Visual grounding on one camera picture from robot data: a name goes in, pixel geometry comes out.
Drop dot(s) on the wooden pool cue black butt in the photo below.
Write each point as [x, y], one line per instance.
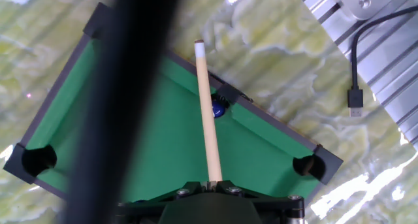
[207, 113]

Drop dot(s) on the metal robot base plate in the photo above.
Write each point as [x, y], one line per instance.
[365, 3]

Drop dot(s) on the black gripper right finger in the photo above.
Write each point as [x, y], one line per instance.
[267, 202]

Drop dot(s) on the blue pool ball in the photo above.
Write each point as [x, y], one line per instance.
[218, 109]

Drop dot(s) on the mini green pool table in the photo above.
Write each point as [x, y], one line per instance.
[261, 145]

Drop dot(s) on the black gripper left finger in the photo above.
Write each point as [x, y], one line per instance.
[156, 201]

